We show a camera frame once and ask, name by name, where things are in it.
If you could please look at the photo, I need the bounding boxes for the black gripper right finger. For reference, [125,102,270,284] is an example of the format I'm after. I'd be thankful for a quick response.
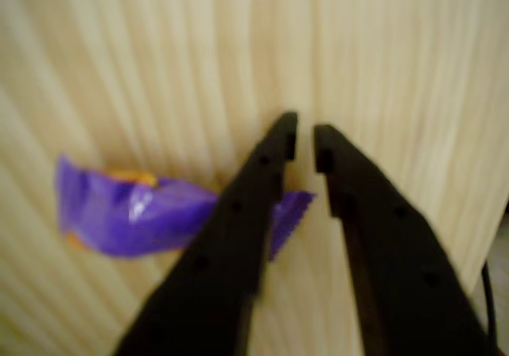
[313,123,499,356]

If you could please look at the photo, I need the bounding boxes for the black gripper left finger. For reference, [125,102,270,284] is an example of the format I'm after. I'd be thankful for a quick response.
[115,111,299,356]

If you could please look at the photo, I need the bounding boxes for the purple candy bar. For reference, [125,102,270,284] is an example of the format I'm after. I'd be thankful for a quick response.
[55,153,317,262]

